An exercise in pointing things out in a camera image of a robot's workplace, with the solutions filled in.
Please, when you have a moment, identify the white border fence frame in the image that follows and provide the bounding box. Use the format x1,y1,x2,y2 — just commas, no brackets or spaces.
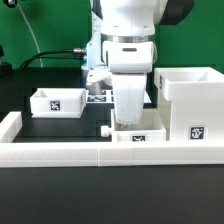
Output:
0,112,224,168

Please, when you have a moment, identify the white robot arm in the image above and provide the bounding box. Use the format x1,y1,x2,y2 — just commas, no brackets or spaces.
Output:
86,0,194,125

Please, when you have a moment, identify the thin white background cable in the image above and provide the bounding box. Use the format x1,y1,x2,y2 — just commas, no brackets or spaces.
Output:
13,0,44,68

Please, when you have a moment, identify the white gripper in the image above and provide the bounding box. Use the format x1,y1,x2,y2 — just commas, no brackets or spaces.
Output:
102,41,154,125

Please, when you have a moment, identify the white drawer box rear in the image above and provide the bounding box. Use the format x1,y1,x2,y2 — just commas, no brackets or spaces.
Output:
30,88,86,118

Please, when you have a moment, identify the white marker tag sheet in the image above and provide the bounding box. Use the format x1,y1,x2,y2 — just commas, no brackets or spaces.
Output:
86,89,151,104

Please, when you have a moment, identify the white drawer box front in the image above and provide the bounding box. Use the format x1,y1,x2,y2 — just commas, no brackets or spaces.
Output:
101,109,166,142

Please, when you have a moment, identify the black cable with connector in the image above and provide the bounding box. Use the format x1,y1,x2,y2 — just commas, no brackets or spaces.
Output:
19,47,88,68

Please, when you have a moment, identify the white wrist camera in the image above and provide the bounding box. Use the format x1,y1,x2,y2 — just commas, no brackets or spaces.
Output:
86,65,112,95

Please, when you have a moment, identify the white drawer box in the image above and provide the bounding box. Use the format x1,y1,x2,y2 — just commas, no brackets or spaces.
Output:
101,109,166,142
30,88,86,118

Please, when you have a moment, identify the white drawer cabinet housing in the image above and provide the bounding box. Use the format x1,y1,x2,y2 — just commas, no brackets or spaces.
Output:
154,67,224,141

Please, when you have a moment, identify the black object at left edge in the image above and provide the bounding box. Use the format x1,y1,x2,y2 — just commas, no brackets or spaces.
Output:
0,45,13,78

